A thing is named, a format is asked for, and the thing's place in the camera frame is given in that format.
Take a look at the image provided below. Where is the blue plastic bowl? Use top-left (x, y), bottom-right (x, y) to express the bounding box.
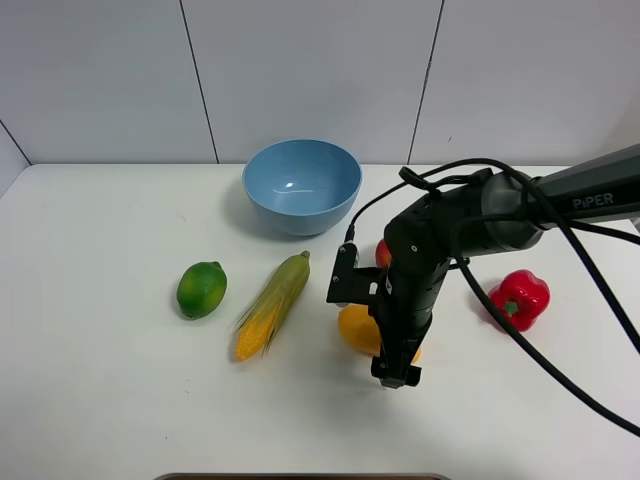
top-left (242, 139), bottom-right (362, 236)

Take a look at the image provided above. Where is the corn cob with husk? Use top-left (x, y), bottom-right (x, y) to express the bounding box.
top-left (232, 251), bottom-right (310, 362)

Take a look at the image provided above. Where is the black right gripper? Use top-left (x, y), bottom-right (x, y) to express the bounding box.
top-left (370, 199), bottom-right (450, 389)

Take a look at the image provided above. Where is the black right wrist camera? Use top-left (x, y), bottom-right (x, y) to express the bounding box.
top-left (326, 242), bottom-right (386, 306)

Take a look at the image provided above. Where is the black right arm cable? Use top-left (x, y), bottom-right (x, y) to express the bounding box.
top-left (344, 158), bottom-right (640, 437)

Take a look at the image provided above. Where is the red apple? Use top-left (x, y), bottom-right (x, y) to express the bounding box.
top-left (375, 239), bottom-right (391, 268)

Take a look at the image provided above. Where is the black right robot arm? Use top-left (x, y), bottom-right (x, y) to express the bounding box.
top-left (371, 146), bottom-right (639, 388)

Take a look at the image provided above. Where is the green lime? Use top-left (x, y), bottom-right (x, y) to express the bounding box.
top-left (176, 261), bottom-right (227, 320)

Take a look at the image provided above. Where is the red bell pepper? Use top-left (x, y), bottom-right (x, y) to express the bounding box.
top-left (489, 269), bottom-right (551, 332)

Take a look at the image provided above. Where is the yellow mango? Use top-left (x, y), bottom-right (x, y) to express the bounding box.
top-left (337, 304), bottom-right (423, 365)

